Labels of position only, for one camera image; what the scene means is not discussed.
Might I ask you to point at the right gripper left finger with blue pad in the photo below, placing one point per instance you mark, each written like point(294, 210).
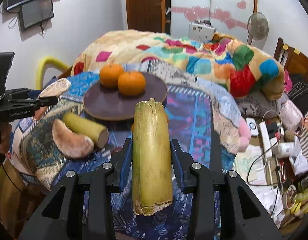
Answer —
point(121, 162)

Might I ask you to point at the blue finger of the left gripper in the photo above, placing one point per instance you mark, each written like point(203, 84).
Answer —
point(21, 93)

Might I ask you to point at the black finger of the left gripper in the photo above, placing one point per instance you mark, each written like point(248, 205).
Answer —
point(41, 102)

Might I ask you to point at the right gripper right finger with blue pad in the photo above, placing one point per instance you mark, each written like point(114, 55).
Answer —
point(182, 162)

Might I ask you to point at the long yellow sugarcane piece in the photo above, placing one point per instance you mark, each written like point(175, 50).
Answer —
point(152, 188)

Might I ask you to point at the short yellow sugarcane piece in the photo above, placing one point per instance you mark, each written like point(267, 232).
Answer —
point(98, 133)

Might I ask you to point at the large orange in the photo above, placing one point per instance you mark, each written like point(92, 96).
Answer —
point(131, 83)

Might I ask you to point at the yellow chair back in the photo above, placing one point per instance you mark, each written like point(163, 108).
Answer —
point(46, 63)

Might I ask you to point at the patterned blue tablecloth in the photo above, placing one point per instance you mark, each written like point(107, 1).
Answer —
point(189, 107)

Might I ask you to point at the dark purple plate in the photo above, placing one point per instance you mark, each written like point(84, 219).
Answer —
point(110, 105)

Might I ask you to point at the pink plush toy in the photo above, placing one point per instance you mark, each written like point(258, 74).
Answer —
point(244, 135)

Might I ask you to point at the small black monitor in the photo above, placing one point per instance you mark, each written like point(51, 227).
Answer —
point(35, 12)

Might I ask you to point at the white round device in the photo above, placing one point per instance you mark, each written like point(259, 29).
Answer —
point(252, 126)

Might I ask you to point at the white power strip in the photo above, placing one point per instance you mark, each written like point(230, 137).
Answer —
point(266, 142)

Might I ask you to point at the colourful patchwork blanket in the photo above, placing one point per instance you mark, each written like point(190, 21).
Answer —
point(225, 60)

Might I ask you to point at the small snack bowl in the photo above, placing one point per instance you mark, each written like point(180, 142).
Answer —
point(289, 197)

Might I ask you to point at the pink quilted pouch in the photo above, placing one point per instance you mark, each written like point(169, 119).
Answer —
point(291, 116)

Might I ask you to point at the white appliance box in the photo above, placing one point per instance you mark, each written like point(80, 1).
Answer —
point(201, 31)

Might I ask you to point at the black striped bag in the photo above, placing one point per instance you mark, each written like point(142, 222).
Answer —
point(299, 96)

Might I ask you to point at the wooden bed headboard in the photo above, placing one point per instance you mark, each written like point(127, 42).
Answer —
point(293, 60)

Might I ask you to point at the brown wooden door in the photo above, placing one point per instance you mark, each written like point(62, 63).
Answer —
point(146, 15)

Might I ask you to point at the standing electric fan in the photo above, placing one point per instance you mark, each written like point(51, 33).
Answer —
point(257, 27)

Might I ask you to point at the frosted sliding wardrobe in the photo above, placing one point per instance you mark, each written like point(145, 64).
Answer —
point(227, 16)

